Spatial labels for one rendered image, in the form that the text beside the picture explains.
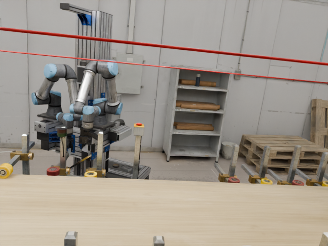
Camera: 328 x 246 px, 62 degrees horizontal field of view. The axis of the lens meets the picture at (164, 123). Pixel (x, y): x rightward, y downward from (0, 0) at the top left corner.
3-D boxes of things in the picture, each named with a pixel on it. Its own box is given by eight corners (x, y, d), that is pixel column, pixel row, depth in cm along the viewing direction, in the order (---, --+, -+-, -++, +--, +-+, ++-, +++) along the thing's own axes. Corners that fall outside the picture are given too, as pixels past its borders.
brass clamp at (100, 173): (87, 173, 200) (87, 167, 198) (105, 174, 201) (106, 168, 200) (85, 177, 194) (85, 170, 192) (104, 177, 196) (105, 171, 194)
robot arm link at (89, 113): (96, 106, 196) (91, 108, 187) (95, 120, 198) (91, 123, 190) (86, 104, 197) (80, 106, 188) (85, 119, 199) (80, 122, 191)
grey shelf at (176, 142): (161, 152, 490) (171, 64, 451) (208, 153, 509) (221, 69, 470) (166, 161, 448) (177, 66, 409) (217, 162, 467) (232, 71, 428)
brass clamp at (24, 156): (13, 156, 190) (13, 150, 189) (34, 157, 192) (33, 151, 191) (10, 160, 184) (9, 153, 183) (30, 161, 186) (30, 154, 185)
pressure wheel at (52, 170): (48, 181, 187) (48, 165, 184) (60, 181, 188) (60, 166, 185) (45, 186, 179) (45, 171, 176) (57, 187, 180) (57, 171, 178)
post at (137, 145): (130, 190, 206) (134, 133, 195) (136, 190, 207) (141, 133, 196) (130, 193, 202) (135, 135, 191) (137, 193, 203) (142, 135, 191)
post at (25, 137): (25, 195, 197) (23, 133, 185) (30, 196, 198) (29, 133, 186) (23, 198, 194) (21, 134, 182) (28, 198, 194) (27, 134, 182)
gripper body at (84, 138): (80, 141, 201) (81, 125, 198) (92, 141, 203) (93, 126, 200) (79, 144, 194) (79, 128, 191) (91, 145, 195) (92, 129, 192)
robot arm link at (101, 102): (95, 110, 256) (96, 96, 252) (109, 112, 254) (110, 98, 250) (90, 112, 244) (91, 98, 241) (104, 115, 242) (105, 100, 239)
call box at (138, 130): (133, 133, 196) (133, 123, 194) (142, 134, 197) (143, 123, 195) (133, 136, 190) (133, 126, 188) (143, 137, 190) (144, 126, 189)
